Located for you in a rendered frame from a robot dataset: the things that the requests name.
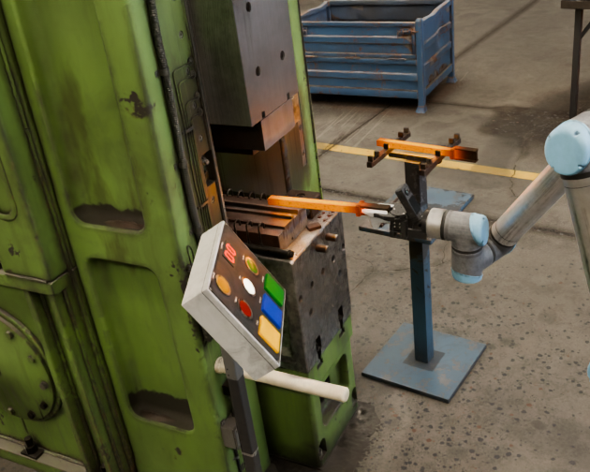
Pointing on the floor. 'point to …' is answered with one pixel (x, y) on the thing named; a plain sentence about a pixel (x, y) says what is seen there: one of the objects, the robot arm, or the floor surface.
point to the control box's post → (242, 411)
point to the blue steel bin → (379, 48)
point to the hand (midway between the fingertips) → (366, 207)
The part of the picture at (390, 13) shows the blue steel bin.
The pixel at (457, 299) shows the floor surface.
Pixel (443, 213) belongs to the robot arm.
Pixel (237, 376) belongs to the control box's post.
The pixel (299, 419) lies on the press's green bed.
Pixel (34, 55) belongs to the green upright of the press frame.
